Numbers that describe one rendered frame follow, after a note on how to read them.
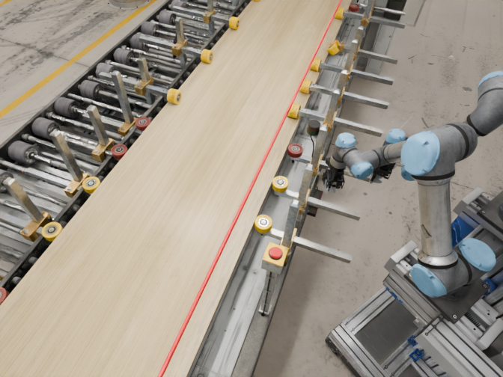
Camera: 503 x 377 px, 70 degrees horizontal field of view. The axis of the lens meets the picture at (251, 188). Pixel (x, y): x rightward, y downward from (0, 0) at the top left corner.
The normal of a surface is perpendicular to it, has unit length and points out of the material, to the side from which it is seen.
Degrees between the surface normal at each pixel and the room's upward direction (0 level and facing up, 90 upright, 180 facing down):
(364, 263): 0
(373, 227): 0
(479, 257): 7
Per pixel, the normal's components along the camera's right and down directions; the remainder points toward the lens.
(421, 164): -0.94, 0.16
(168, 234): 0.04, -0.62
